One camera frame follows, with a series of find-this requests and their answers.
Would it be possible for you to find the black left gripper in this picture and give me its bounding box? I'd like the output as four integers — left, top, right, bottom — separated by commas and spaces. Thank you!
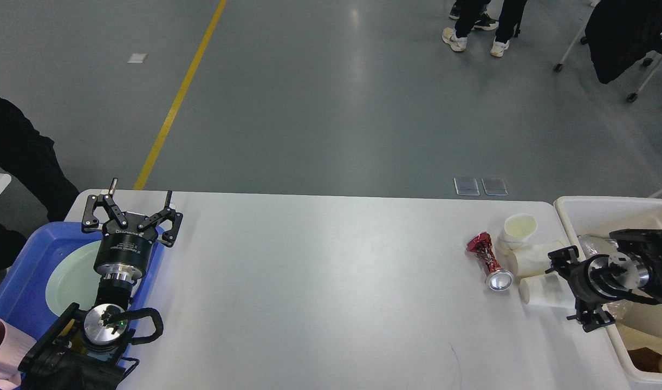
81, 178, 183, 281

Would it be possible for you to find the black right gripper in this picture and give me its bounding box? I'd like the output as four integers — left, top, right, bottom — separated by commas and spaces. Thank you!
546, 246, 650, 333

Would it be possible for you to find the white foam container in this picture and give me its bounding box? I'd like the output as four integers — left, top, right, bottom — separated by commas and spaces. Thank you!
519, 272, 576, 309

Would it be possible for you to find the white paper cup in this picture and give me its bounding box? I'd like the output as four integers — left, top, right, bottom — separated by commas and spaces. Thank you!
495, 213, 537, 251
509, 241, 564, 277

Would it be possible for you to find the green plate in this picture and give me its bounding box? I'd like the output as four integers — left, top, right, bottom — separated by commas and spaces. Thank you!
44, 241, 101, 316

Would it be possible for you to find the brown paper bag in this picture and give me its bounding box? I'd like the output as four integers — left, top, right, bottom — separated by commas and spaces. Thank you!
616, 323, 662, 374

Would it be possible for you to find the pink ribbed mug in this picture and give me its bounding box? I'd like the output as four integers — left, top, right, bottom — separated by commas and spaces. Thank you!
0, 318, 36, 389

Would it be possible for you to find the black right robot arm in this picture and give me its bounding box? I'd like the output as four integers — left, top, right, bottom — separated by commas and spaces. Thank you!
546, 228, 662, 333

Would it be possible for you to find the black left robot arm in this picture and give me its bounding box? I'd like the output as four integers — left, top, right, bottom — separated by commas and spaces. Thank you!
18, 178, 183, 389

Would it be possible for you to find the white plastic bin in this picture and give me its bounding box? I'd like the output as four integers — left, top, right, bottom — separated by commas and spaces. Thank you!
554, 197, 662, 388

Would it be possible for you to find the red snack wrapper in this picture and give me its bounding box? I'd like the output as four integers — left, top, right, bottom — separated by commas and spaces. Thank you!
466, 232, 515, 292

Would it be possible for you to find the right floor plate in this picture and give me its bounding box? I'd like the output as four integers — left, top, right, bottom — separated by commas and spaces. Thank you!
481, 177, 509, 197

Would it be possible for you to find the floor plate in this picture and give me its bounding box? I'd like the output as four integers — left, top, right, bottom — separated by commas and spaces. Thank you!
481, 177, 509, 197
454, 177, 481, 197

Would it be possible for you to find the left floor plate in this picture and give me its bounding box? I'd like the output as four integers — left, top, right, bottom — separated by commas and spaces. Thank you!
454, 177, 481, 197

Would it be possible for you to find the chair with black jacket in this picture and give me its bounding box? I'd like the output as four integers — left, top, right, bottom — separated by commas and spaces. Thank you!
553, 1, 662, 85

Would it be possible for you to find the person in black trousers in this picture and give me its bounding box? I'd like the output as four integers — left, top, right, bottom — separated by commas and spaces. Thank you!
442, 1, 527, 59

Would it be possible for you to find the person with dark sneakers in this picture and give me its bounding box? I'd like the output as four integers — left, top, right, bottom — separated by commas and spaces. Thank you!
449, 1, 499, 30

